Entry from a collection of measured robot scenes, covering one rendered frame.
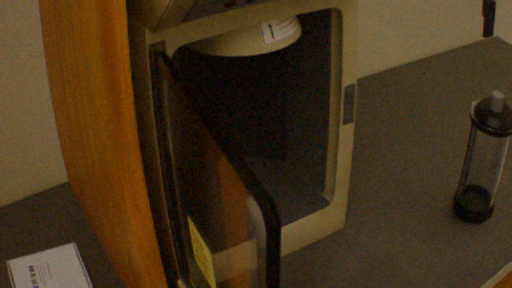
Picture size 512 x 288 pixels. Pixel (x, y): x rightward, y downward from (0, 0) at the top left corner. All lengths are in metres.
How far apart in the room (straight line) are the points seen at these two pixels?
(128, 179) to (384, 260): 0.53
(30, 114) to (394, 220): 0.74
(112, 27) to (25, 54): 0.57
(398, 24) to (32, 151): 1.00
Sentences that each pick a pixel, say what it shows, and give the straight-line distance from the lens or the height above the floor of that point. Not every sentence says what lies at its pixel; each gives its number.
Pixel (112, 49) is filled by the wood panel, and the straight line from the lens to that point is 0.60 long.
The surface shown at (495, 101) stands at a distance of 1.03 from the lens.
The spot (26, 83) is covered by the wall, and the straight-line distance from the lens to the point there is 1.16.
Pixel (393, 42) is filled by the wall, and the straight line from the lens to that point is 1.63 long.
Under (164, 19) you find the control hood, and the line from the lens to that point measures 0.65.
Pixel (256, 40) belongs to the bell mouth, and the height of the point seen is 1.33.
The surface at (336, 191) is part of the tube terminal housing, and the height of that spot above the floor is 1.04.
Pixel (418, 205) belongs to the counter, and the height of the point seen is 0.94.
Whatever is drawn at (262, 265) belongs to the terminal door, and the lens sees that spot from 0.51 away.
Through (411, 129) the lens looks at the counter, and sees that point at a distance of 1.38.
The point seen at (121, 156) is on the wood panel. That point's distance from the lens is 0.66.
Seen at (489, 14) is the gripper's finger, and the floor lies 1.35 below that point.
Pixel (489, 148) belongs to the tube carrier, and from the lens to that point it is 1.05.
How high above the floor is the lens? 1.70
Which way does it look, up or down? 36 degrees down
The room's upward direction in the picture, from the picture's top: 1 degrees counter-clockwise
